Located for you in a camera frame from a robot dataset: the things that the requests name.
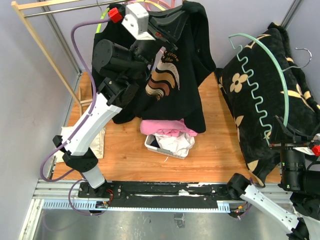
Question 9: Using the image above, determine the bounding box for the white t shirt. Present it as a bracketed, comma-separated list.
[153, 132, 195, 159]

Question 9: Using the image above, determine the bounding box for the wooden clothes rack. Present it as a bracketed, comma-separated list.
[11, 0, 124, 115]

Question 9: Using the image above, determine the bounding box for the yellow hanger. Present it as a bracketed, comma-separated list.
[142, 0, 166, 11]

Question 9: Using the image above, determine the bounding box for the black floral plush blanket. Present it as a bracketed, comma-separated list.
[214, 23, 320, 186]

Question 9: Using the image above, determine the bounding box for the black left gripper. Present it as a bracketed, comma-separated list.
[124, 4, 194, 80]

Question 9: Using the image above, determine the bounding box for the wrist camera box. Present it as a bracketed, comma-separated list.
[293, 133, 320, 157]
[108, 3, 156, 41]

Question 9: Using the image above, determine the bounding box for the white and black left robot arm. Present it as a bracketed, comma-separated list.
[53, 3, 189, 198]

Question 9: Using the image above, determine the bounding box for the white perforated plastic basket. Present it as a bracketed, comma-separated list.
[144, 135, 181, 159]

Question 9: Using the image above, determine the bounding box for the pink t shirt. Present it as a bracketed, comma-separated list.
[140, 119, 198, 137]

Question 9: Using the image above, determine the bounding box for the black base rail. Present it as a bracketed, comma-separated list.
[77, 181, 240, 209]

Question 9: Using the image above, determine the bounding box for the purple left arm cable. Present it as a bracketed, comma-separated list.
[39, 19, 113, 216]

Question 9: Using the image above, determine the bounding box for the navy blue t shirt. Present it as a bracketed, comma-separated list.
[149, 139, 160, 148]

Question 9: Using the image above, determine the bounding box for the pink plastic hanger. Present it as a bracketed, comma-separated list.
[156, 0, 184, 9]

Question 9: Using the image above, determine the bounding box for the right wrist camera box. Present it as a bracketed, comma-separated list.
[293, 133, 320, 157]

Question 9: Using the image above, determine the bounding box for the lime green hanger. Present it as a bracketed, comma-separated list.
[95, 0, 111, 34]

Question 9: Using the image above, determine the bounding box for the folded cream cloth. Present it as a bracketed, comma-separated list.
[61, 126, 106, 159]

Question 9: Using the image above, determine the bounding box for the mint green hanger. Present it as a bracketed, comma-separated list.
[228, 33, 313, 140]

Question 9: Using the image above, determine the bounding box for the black t shirt with print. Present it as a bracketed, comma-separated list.
[134, 1, 216, 133]

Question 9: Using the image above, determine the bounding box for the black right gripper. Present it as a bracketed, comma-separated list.
[268, 115, 313, 190]

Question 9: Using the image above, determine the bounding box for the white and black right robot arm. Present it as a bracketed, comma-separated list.
[226, 116, 320, 240]

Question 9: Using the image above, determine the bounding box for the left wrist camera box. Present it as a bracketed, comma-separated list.
[108, 3, 156, 41]

